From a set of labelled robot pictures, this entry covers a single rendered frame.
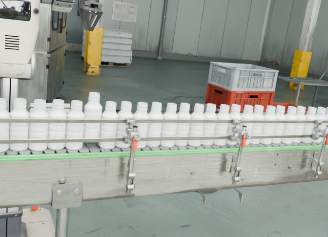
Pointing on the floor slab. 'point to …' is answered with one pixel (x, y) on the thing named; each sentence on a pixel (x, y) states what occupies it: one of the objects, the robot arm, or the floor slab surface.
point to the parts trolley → (305, 84)
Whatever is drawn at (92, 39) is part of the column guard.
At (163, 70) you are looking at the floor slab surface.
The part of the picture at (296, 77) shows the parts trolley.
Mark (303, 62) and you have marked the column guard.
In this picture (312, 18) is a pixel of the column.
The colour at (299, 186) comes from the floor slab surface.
